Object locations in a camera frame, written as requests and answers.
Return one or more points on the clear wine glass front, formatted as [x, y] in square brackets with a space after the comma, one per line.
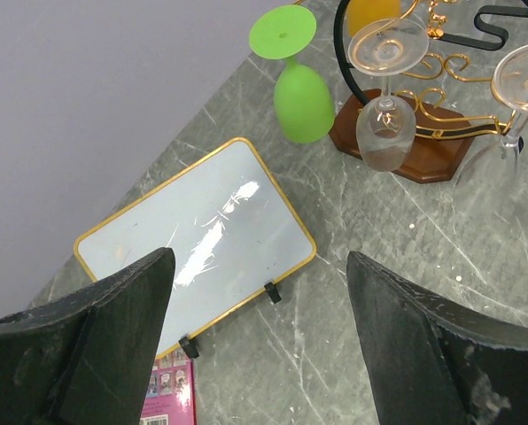
[500, 158]

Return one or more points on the clear wine glass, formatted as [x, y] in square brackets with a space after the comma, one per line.
[386, 125]
[500, 158]

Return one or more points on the green plastic wine glass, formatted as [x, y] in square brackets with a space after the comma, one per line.
[304, 108]

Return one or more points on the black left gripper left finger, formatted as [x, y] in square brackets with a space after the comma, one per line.
[86, 358]

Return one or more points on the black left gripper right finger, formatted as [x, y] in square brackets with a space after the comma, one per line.
[431, 360]

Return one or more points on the gold wire wine glass rack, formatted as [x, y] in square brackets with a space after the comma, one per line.
[442, 136]

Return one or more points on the gold framed whiteboard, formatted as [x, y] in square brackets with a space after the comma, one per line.
[234, 233]

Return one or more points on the pink sticker book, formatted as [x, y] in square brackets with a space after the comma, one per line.
[170, 398]

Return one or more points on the orange plastic wine glass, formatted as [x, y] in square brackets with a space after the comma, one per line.
[360, 13]

